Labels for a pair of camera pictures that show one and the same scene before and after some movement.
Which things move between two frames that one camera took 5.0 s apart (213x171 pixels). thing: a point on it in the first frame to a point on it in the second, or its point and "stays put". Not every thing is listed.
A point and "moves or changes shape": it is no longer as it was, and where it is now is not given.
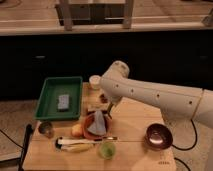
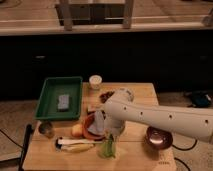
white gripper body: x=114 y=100 to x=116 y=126
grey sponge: x=63 y=102 stays put
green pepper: x=109 y=109 moves or changes shape
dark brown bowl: x=158 y=136 stays put
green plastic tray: x=60 y=99 stays put
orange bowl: x=88 y=120 stays put
